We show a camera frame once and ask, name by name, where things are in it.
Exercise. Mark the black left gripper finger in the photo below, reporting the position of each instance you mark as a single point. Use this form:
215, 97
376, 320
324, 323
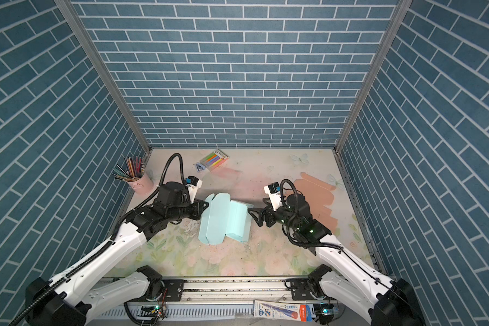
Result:
197, 214
200, 205

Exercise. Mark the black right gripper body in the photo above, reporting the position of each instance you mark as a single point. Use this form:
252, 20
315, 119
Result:
282, 216

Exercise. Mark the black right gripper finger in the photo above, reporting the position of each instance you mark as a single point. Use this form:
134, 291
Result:
258, 213
262, 221

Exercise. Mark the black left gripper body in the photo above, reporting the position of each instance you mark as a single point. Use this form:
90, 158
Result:
184, 210

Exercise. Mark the light blue paper box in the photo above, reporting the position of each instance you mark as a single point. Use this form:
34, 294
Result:
225, 218

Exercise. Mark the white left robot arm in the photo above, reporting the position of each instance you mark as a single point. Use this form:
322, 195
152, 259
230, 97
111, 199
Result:
68, 298

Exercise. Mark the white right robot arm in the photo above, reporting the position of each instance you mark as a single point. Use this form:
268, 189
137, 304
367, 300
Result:
342, 276

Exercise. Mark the pink flat cardboard box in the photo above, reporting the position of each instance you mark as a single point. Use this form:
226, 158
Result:
320, 197

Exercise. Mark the toothpaste style flat box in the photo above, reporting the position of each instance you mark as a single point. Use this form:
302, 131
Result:
282, 311

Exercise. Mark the pink pencil cup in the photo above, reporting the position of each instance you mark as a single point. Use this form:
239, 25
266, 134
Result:
143, 185

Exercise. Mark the coloured marker pack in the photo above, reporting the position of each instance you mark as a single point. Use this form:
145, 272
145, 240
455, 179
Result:
213, 160

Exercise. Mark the coloured pencils bundle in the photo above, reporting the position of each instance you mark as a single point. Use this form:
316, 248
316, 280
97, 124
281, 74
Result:
131, 170

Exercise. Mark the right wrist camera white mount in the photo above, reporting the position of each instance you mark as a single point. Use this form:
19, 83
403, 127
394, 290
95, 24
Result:
273, 192

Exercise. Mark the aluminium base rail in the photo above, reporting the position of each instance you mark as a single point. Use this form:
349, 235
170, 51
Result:
232, 291

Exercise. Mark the left electronics board with wires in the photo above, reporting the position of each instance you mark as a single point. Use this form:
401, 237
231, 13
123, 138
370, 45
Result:
151, 315

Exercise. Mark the aluminium corner post left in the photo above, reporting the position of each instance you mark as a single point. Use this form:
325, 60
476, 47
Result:
73, 20

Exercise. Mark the aluminium corner post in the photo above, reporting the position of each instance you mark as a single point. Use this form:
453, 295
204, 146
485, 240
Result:
73, 20
378, 59

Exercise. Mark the aluminium corner post right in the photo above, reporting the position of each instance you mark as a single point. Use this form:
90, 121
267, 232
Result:
378, 59

